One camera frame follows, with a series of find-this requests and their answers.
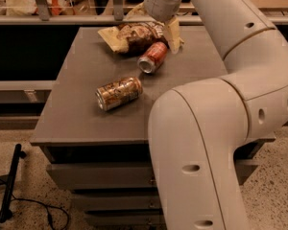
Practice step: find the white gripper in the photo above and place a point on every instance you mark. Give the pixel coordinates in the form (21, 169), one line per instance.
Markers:
(162, 8)

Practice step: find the red coke can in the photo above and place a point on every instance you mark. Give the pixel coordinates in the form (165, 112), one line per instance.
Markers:
(152, 59)

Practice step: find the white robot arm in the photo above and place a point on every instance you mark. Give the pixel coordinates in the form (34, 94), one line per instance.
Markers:
(194, 129)

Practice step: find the orange brown soda can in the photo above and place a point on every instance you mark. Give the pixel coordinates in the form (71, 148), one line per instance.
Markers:
(118, 92)

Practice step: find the brown chip bag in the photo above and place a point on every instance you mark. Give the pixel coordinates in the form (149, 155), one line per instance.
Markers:
(135, 38)

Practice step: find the grey metal railing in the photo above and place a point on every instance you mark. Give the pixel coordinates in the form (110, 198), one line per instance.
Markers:
(86, 10)

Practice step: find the grey drawer cabinet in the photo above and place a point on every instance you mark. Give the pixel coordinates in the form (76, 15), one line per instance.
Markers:
(103, 157)

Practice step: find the black stand leg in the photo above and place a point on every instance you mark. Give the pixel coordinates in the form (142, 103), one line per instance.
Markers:
(5, 212)

